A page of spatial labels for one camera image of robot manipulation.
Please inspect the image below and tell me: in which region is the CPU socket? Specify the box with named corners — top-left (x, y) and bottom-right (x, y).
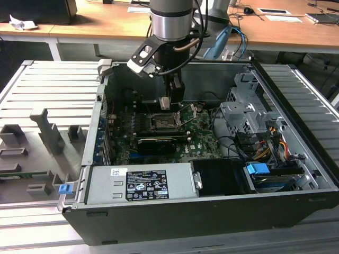
top-left (147, 112), bottom-right (184, 132)

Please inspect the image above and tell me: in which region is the black RAM slot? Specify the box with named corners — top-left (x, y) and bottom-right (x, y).
top-left (135, 133), bottom-right (192, 141)
top-left (135, 129), bottom-right (192, 137)

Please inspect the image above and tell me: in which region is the silver CPU with green edge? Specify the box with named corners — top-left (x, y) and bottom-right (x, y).
top-left (158, 96), bottom-right (172, 111)

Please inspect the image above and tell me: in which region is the green RAM stick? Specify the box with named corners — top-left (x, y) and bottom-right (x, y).
top-left (0, 171), bottom-right (50, 179)

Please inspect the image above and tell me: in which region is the blue cable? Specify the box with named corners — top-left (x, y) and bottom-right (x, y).
top-left (229, 25), bottom-right (248, 58)

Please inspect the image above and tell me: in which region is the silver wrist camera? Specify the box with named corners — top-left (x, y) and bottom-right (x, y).
top-left (126, 58), bottom-right (159, 79)

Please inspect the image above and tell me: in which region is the silver power supply unit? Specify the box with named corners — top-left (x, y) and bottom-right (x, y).
top-left (86, 162), bottom-right (203, 206)

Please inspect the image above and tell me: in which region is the black monitor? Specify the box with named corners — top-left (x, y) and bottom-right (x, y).
top-left (0, 0), bottom-right (78, 26)

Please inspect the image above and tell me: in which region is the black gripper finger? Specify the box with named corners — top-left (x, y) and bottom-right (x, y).
top-left (163, 75), bottom-right (172, 99)
top-left (170, 75), bottom-right (185, 104)

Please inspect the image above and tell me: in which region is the blue expansion slot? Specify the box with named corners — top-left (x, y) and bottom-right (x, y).
top-left (129, 152), bottom-right (170, 161)

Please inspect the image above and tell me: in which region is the black open PC case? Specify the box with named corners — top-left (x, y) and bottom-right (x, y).
top-left (61, 60), bottom-right (339, 247)

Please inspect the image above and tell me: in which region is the hard disk drive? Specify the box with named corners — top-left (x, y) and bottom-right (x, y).
top-left (250, 174), bottom-right (299, 191)

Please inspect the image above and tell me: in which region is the yellow red wire bundle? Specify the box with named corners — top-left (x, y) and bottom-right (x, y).
top-left (253, 126), bottom-right (289, 161)

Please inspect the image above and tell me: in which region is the grey parts rack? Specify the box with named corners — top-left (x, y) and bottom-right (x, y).
top-left (0, 107), bottom-right (88, 204)

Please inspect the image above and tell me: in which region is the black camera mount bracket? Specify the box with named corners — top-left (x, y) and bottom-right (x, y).
top-left (131, 39), bottom-right (165, 67)

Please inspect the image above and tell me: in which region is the black graphics card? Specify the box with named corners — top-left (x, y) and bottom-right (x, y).
top-left (136, 136), bottom-right (177, 156)

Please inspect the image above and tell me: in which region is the wooden desk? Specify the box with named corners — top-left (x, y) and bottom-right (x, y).
top-left (0, 4), bottom-right (83, 61)
top-left (50, 0), bottom-right (339, 61)

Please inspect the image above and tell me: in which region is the white desk cable hatch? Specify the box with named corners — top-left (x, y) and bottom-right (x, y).
top-left (258, 7), bottom-right (292, 15)
top-left (127, 5), bottom-right (151, 14)

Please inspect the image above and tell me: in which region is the crumpled white paper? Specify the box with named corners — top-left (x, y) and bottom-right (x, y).
top-left (9, 14), bottom-right (38, 31)

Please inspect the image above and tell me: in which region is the green motherboard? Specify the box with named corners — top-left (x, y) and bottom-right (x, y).
top-left (105, 102), bottom-right (222, 165)

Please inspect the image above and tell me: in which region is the flat grey tablet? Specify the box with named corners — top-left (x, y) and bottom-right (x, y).
top-left (305, 12), bottom-right (339, 25)

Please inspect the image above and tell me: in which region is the blue disk carrier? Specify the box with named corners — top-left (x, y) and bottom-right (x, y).
top-left (245, 163), bottom-right (270, 176)

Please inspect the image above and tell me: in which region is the blue plastic latch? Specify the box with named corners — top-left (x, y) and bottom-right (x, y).
top-left (58, 184), bottom-right (73, 196)

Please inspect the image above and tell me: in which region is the silver drive cage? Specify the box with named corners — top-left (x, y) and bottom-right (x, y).
top-left (219, 71), bottom-right (288, 138)

